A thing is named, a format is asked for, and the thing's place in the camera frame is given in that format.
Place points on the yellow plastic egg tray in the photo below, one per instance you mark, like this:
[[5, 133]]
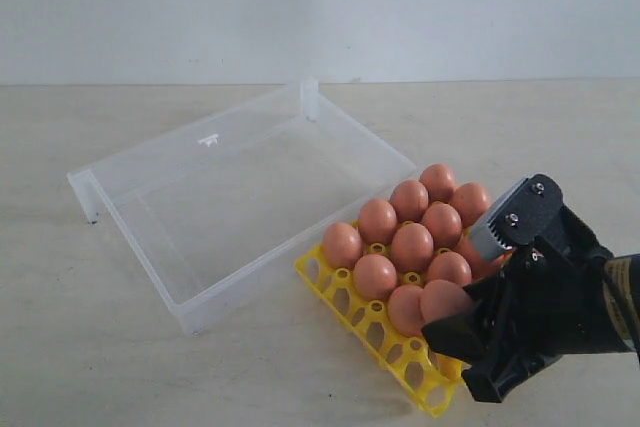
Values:
[[429, 379]]

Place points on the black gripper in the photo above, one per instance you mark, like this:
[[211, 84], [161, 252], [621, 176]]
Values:
[[563, 294]]

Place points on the clear plastic storage box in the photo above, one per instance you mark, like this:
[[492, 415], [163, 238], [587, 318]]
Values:
[[217, 211]]

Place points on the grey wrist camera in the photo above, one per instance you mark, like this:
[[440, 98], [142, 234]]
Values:
[[522, 212]]

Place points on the brown egg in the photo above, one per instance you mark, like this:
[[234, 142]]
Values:
[[341, 245], [449, 266], [404, 310], [410, 200], [374, 277], [442, 299], [412, 248], [377, 221], [471, 200], [480, 268], [439, 181], [444, 224]]

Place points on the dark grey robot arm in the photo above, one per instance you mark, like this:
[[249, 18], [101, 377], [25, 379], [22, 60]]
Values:
[[560, 293]]

